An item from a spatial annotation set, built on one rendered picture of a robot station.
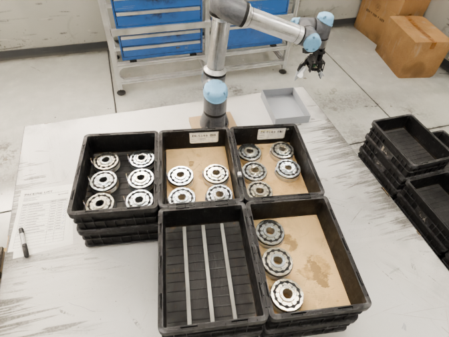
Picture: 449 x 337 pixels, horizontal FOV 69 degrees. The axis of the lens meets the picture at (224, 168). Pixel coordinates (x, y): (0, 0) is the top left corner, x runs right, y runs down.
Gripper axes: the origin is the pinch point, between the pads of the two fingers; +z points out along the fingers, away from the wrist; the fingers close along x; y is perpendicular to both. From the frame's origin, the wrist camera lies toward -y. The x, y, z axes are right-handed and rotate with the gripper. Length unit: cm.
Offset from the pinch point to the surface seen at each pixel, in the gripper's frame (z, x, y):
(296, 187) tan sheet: 6, -29, 66
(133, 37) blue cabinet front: 37, -93, -133
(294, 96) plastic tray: 17.1, -0.1, -8.5
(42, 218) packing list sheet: 19, -131, 55
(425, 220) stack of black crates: 49, 54, 68
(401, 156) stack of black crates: 31, 50, 36
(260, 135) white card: 1, -37, 39
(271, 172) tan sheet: 6, -37, 56
